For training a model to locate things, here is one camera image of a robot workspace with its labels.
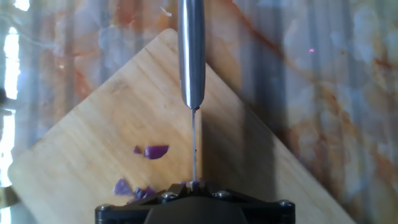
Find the bamboo cutting board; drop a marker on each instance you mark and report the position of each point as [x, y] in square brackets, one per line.
[109, 118]

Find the red onion crumb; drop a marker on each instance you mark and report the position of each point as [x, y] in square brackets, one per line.
[137, 150]

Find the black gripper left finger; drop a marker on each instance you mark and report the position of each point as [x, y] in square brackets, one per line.
[124, 214]

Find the tiny red onion piece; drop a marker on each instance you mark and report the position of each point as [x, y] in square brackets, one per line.
[122, 187]

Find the medium red onion piece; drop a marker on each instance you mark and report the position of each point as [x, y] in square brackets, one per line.
[143, 193]

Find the small red onion piece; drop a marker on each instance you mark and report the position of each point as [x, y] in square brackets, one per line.
[155, 152]

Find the marble pattern table mat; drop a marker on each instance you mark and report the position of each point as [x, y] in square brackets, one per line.
[326, 77]

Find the large red onion chunk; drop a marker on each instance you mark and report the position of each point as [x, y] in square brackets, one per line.
[199, 181]

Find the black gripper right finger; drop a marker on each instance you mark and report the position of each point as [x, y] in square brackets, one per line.
[267, 214]

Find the steel kitchen knife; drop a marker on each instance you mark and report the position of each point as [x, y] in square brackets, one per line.
[191, 56]

